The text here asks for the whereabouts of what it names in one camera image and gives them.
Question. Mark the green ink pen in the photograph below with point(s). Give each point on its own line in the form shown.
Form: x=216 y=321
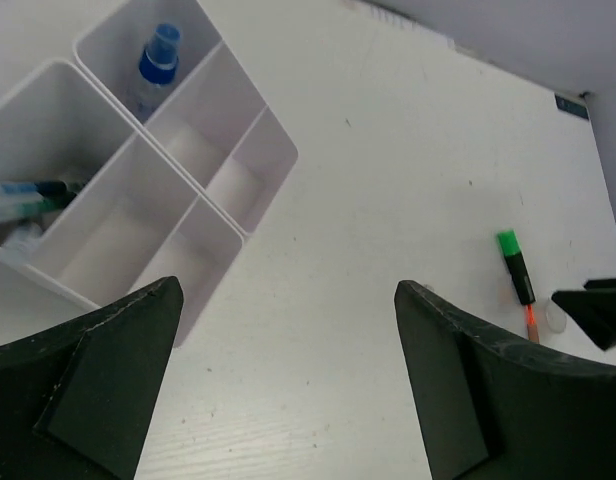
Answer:
x=30 y=209

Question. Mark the orange pen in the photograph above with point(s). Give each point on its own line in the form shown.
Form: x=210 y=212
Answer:
x=531 y=324

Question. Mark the green cap black highlighter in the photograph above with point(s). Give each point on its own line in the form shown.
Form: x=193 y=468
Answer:
x=515 y=263

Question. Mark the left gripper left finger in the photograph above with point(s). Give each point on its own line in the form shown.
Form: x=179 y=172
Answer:
x=76 y=400

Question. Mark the dark blue ink pen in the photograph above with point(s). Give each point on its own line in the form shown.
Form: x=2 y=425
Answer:
x=24 y=237

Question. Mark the right black corner label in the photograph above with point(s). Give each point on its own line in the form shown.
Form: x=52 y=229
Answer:
x=574 y=107

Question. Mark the white divided organizer box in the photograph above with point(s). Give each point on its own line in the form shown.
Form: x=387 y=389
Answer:
x=178 y=195

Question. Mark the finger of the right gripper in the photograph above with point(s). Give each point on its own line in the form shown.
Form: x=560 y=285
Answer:
x=593 y=309

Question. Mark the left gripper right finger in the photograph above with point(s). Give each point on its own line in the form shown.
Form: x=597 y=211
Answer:
x=494 y=405

